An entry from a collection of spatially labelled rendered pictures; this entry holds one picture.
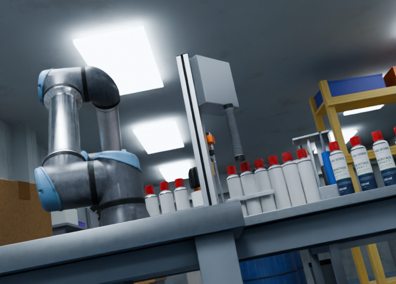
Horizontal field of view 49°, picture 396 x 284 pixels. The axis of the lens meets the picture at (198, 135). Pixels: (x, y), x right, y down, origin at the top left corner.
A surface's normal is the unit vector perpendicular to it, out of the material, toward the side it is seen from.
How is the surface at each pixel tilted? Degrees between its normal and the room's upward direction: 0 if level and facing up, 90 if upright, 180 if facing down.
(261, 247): 90
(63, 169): 63
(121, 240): 90
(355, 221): 90
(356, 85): 90
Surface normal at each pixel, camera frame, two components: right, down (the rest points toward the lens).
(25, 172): -0.06, -0.29
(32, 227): 0.90, -0.28
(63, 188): 0.20, -0.03
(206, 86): 0.64, -0.34
